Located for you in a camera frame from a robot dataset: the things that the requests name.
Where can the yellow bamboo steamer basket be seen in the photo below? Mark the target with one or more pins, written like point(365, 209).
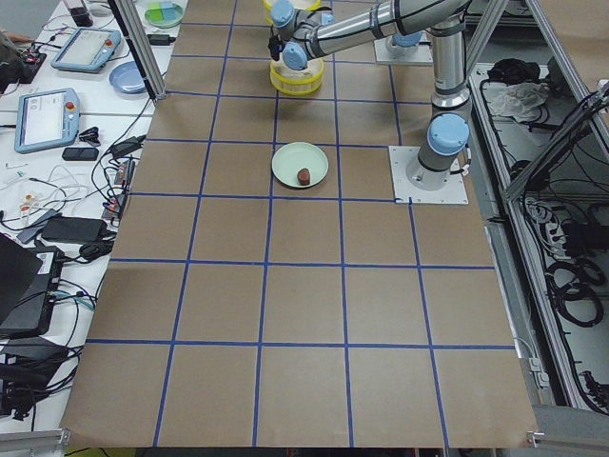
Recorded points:
point(296, 82)

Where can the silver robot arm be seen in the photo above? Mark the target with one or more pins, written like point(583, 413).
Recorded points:
point(399, 43)
point(299, 36)

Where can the brown steamed bun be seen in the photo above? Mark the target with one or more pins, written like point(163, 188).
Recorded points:
point(303, 177)

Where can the light green plate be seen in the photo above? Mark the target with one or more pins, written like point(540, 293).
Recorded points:
point(290, 158)

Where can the blue plate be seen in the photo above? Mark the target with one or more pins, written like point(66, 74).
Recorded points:
point(126, 78)

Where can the black power adapter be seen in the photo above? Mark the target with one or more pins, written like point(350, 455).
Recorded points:
point(158, 39)

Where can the white crumpled cloth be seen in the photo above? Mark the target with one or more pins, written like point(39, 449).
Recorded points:
point(521, 102)

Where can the green bowl with blocks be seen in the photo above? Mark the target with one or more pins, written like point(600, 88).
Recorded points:
point(164, 14)

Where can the black laptop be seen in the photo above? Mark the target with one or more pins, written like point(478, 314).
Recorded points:
point(29, 278)

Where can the upper teach pendant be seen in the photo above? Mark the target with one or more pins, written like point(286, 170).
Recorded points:
point(87, 50)

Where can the teach pendant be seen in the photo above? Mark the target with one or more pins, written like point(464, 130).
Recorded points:
point(47, 120)
point(87, 50)

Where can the lower teach pendant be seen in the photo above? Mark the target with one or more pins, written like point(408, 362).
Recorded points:
point(47, 120)

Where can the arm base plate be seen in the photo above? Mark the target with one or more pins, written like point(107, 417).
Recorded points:
point(421, 57)
point(414, 184)

